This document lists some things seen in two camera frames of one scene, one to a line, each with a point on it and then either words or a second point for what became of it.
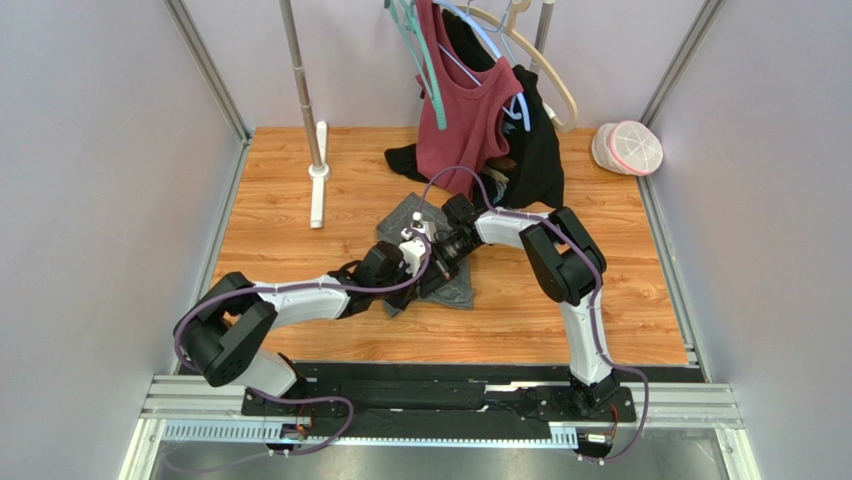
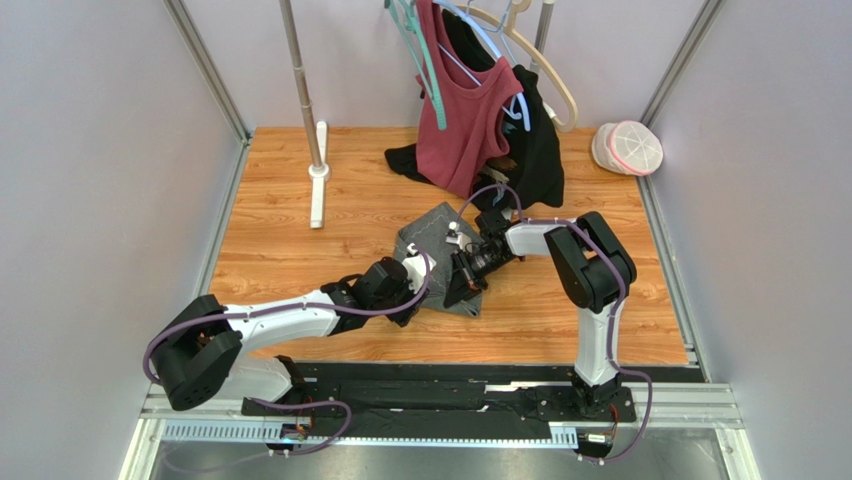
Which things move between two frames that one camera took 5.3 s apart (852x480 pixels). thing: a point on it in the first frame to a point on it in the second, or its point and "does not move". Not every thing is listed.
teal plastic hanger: [414, 23] does not move
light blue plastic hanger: [521, 100] does not move
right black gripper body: [438, 252] to [487, 222]
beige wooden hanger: [511, 28] does not move
